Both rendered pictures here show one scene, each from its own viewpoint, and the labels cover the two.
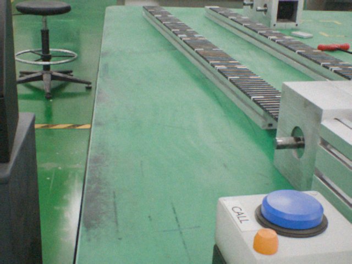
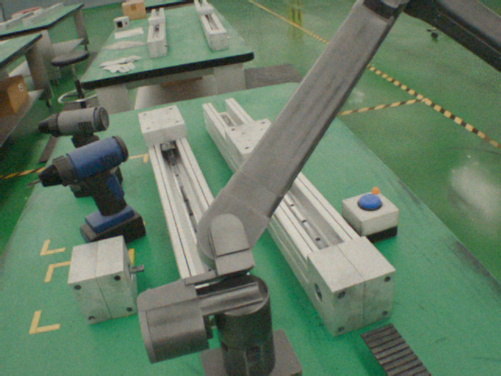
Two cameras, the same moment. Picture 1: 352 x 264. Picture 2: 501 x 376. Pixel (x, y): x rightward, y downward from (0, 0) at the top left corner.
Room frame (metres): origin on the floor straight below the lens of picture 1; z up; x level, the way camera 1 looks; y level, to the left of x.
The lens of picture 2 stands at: (0.99, -0.30, 1.30)
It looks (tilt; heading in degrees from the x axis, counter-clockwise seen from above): 30 degrees down; 180
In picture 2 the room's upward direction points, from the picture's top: 8 degrees counter-clockwise
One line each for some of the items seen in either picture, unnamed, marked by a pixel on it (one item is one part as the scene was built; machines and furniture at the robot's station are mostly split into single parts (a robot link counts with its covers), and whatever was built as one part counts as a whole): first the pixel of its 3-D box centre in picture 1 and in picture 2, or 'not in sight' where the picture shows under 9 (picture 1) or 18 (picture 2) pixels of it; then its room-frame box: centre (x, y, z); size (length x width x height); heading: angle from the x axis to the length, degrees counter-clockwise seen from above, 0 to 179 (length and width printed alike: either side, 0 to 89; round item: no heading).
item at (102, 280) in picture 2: not in sight; (111, 277); (0.41, -0.55, 0.83); 0.11 x 0.10 x 0.10; 101
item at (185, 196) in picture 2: not in sight; (180, 186); (0.11, -0.46, 0.82); 0.80 x 0.10 x 0.09; 13
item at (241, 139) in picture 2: not in sight; (257, 148); (0.07, -0.27, 0.87); 0.16 x 0.11 x 0.07; 13
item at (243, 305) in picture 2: not in sight; (236, 312); (0.67, -0.33, 0.98); 0.07 x 0.06 x 0.07; 102
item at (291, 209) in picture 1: (291, 214); (369, 202); (0.31, -0.08, 0.84); 0.04 x 0.04 x 0.02
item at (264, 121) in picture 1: (188, 43); not in sight; (1.12, -0.02, 0.79); 0.96 x 0.04 x 0.03; 13
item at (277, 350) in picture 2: not in sight; (247, 350); (0.67, -0.32, 0.92); 0.10 x 0.07 x 0.07; 103
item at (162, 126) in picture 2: not in sight; (162, 129); (-0.13, -0.51, 0.87); 0.16 x 0.11 x 0.07; 13
